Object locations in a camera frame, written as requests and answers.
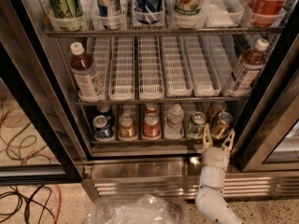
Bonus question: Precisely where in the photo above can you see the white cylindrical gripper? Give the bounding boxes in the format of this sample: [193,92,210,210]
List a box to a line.
[200,124,235,189]

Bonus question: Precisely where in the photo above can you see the orange soda can front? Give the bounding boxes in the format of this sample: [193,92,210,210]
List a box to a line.
[210,112,233,139]

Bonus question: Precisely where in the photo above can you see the orange soda can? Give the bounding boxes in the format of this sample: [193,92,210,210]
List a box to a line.
[206,101,227,122]
[210,112,233,139]

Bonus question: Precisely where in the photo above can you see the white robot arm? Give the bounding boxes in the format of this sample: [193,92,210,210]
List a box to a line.
[195,124,244,224]

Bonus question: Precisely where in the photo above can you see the green silver can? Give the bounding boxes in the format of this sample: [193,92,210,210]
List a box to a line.
[188,112,206,139]

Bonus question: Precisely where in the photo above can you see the orange soda can rear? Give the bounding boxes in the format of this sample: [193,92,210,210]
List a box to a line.
[206,101,227,122]

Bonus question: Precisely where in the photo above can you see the right fridge glass door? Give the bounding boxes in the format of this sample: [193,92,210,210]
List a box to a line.
[232,4,299,172]

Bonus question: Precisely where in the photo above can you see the fridge glass door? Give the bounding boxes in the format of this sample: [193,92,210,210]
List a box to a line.
[232,4,299,172]
[0,0,84,185]

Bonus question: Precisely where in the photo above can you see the white shelf tray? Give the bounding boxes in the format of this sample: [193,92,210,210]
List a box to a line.
[137,36,164,100]
[183,36,221,97]
[160,36,192,97]
[108,37,135,101]

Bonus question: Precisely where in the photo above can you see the red soda can front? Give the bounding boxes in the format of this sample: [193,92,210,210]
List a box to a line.
[143,113,160,139]

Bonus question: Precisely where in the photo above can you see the red soda can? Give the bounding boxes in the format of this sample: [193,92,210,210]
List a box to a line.
[143,113,160,139]
[143,103,160,115]

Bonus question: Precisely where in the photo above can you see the red soda can rear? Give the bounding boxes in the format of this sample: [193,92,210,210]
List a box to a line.
[143,103,160,115]

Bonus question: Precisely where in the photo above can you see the brown soda can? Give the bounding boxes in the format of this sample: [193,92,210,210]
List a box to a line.
[119,114,135,139]

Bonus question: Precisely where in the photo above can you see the blue soda can front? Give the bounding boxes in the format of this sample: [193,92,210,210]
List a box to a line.
[93,115,113,139]

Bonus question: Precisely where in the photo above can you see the blue soda can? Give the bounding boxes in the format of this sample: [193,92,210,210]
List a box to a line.
[97,105,114,121]
[93,115,113,139]

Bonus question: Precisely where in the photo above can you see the blue soda can rear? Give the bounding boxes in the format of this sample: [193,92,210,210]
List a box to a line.
[97,105,114,121]

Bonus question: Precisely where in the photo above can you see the red coca-cola can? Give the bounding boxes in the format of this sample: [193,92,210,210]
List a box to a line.
[243,0,285,27]

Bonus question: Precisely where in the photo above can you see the dark blue tall can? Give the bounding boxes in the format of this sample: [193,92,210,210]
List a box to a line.
[135,0,163,24]

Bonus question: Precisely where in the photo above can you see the left fridge glass door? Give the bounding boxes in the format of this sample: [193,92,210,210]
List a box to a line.
[0,0,84,185]

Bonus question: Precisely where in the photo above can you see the blue silver tall can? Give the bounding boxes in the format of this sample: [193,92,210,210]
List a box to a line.
[97,0,121,30]

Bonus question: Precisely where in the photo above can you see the right brown tea bottle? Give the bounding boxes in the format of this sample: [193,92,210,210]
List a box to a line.
[226,38,269,91]

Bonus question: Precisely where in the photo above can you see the brown tea bottle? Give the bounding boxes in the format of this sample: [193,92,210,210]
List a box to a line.
[226,38,269,91]
[70,42,103,102]

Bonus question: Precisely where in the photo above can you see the clear plastic bin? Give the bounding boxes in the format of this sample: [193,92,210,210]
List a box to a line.
[88,194,189,224]

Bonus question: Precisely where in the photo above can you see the left brown tea bottle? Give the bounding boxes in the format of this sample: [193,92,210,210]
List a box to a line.
[70,42,103,102]

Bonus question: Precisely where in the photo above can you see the middle wire shelf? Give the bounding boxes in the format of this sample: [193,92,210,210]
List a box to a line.
[75,96,249,105]

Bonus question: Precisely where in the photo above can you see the wire shelf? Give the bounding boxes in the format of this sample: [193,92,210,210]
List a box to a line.
[75,96,249,105]
[46,27,284,38]

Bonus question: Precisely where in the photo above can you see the top wire shelf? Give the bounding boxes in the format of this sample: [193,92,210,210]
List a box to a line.
[46,27,284,38]

